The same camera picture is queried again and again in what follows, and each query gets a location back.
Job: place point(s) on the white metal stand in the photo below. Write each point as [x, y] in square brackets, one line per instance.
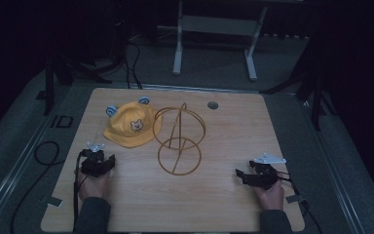
[216, 24]

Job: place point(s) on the person's right hand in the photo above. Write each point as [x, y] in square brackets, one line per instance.
[271, 198]

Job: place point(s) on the black tripod stand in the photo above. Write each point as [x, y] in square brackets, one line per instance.
[316, 97]
[50, 81]

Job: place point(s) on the yellow bear bucket hat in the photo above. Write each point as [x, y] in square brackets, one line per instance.
[131, 125]

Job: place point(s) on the grey tape piece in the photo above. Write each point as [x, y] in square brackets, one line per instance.
[295, 199]
[55, 202]

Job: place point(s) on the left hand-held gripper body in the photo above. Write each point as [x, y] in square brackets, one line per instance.
[94, 164]

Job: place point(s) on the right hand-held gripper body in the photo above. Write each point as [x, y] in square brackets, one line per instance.
[266, 175]

